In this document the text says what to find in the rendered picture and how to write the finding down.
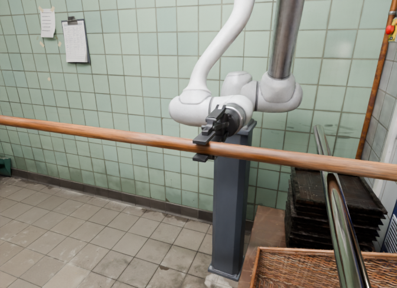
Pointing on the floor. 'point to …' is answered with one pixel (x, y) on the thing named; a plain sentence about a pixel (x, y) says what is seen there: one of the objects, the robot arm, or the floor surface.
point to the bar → (341, 225)
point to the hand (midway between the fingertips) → (204, 146)
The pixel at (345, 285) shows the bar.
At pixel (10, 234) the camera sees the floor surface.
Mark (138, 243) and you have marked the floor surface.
